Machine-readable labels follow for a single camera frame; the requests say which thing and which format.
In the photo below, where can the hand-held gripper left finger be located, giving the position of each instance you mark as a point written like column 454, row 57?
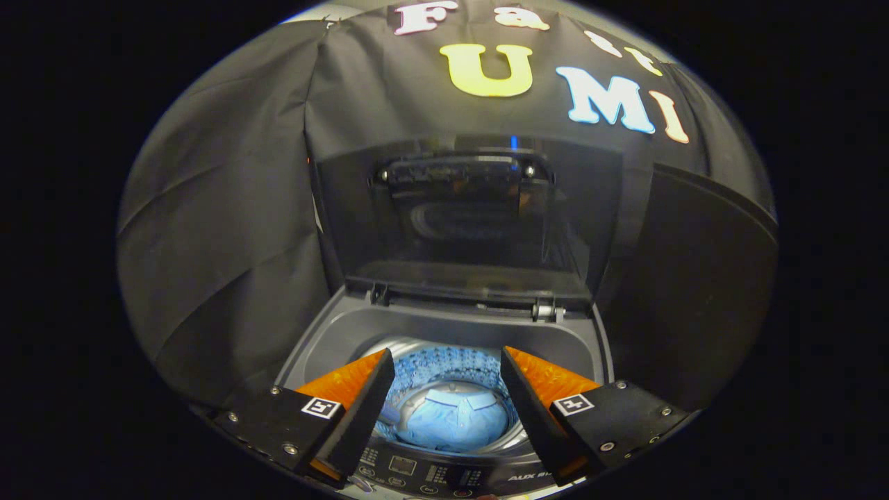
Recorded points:
column 361, row 417

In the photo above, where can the grey washing machine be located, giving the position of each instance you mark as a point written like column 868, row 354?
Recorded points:
column 451, row 326

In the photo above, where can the black backdrop cloth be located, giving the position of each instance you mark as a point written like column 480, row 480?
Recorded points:
column 222, row 229

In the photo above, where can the dark glass washing machine lid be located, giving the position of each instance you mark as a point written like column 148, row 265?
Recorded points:
column 458, row 229

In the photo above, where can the light blue polo shirt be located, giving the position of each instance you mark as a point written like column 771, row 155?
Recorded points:
column 455, row 420

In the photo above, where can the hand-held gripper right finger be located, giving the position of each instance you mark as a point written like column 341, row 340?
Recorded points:
column 535, row 417

